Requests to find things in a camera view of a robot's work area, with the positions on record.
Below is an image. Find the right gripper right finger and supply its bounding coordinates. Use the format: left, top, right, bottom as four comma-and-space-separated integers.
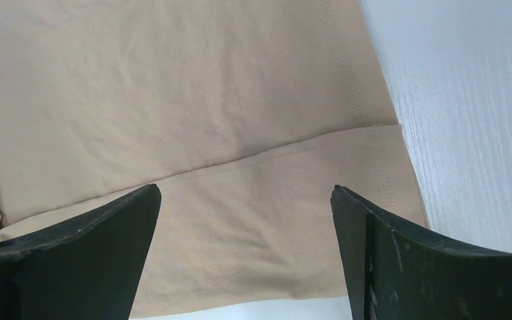
331, 185, 512, 319

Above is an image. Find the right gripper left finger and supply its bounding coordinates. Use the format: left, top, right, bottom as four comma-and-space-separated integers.
0, 184, 161, 319

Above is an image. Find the beige t shirt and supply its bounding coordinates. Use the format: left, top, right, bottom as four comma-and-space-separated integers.
0, 1, 428, 318

